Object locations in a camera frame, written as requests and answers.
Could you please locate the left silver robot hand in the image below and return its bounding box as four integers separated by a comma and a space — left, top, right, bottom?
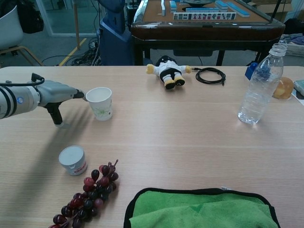
38, 80, 86, 129

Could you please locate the small white paper cup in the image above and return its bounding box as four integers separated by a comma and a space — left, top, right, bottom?
85, 87, 113, 122

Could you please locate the clear plastic bottle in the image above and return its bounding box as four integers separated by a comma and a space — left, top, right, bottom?
237, 43, 287, 125

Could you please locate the small grey round lid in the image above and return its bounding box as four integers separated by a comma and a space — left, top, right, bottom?
58, 145, 88, 176

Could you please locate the wooden pole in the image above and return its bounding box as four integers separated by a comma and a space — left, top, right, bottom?
73, 0, 81, 50

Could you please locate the white wooden-legged chair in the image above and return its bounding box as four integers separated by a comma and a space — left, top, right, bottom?
0, 4, 45, 67

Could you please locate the black bag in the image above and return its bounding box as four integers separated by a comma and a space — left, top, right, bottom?
18, 0, 45, 34

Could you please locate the dark red grape bunch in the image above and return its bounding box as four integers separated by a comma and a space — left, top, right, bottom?
48, 159, 119, 228

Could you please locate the black-haired plush doll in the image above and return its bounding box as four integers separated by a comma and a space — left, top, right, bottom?
146, 55, 191, 90

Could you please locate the brown mahjong table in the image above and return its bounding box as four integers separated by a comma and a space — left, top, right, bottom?
130, 0, 285, 66

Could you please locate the face-up mahjong tile row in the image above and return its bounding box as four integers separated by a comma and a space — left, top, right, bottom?
173, 12, 237, 21

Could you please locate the dark round dish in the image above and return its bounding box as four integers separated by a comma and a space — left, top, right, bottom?
184, 0, 213, 5

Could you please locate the green black-edged microfiber cloth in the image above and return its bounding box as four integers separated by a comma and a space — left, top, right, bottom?
123, 187, 281, 228

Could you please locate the blue toy building block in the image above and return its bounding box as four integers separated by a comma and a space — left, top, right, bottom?
245, 62, 259, 80

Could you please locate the black tripod stand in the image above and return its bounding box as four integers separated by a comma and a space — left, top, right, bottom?
267, 0, 282, 25

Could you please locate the white plastic basket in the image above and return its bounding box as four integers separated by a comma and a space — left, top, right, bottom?
273, 42, 304, 57

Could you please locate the printed photo card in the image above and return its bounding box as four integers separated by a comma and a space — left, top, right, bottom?
293, 79, 304, 105

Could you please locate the black floor cable bundle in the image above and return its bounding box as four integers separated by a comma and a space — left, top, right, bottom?
42, 39, 103, 67

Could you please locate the coiled black cable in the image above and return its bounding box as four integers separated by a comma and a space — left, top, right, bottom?
191, 67, 226, 86

